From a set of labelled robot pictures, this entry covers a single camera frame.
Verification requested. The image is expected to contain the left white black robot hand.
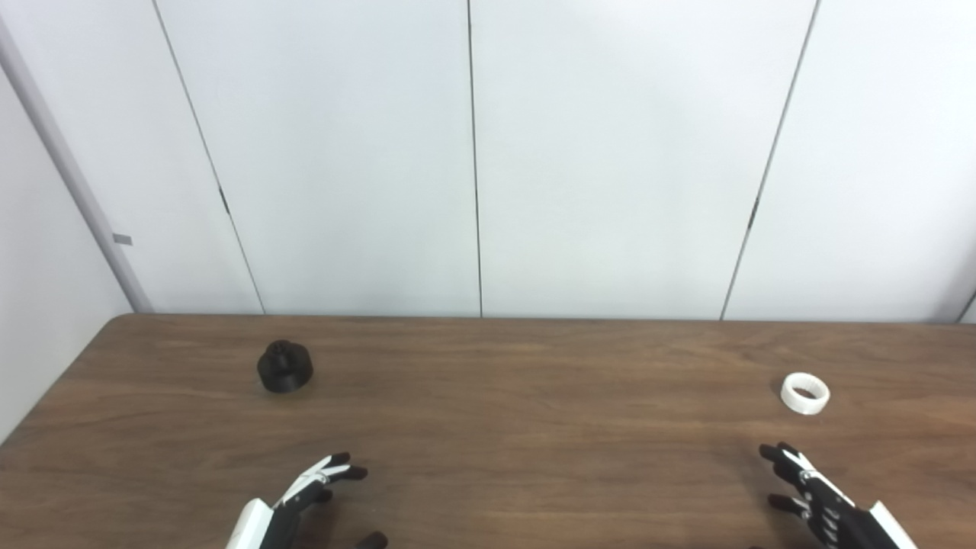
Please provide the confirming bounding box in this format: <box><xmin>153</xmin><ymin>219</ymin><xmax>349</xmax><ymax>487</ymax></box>
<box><xmin>226</xmin><ymin>452</ymin><xmax>388</xmax><ymax>549</ymax></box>

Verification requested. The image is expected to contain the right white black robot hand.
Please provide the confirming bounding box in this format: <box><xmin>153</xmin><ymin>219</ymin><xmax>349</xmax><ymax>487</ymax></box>
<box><xmin>759</xmin><ymin>442</ymin><xmax>920</xmax><ymax>549</ymax></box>

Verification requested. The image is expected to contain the white plastic ring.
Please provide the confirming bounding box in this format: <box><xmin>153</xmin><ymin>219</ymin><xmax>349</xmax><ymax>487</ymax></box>
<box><xmin>780</xmin><ymin>372</ymin><xmax>830</xmax><ymax>416</ymax></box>

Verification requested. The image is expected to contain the round black plastic part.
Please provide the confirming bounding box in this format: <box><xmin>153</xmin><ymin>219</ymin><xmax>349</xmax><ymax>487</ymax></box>
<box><xmin>257</xmin><ymin>339</ymin><xmax>314</xmax><ymax>394</ymax></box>

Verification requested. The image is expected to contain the grey wall corner post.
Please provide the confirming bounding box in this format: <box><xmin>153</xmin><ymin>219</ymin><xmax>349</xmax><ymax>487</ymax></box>
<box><xmin>0</xmin><ymin>14</ymin><xmax>154</xmax><ymax>314</ymax></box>

